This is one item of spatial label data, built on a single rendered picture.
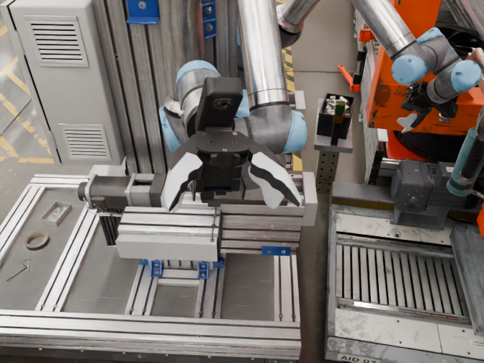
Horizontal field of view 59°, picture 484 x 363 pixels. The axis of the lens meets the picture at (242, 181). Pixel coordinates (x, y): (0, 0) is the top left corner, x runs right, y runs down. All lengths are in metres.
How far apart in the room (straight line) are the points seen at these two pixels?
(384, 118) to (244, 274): 0.89
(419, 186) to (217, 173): 1.46
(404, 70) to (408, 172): 0.86
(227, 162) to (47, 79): 0.79
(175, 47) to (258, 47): 0.21
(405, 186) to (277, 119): 1.23
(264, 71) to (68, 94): 0.63
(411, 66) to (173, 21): 0.59
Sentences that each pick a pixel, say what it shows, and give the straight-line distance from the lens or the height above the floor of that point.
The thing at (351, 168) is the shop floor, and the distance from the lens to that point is 2.59.
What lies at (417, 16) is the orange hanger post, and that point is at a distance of 1.80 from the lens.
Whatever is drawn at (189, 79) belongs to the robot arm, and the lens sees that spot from 0.70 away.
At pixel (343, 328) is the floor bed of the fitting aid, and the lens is 1.77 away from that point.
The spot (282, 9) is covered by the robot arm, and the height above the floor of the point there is 1.08.
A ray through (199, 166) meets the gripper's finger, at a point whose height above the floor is 1.25.
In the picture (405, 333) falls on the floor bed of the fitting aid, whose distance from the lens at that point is 1.83.
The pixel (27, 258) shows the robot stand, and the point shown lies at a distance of 1.96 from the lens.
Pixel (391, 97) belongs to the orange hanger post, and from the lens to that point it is 1.92.
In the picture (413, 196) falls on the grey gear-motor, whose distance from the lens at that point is 1.97.
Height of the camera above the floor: 1.56
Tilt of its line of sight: 40 degrees down
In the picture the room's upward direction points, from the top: straight up
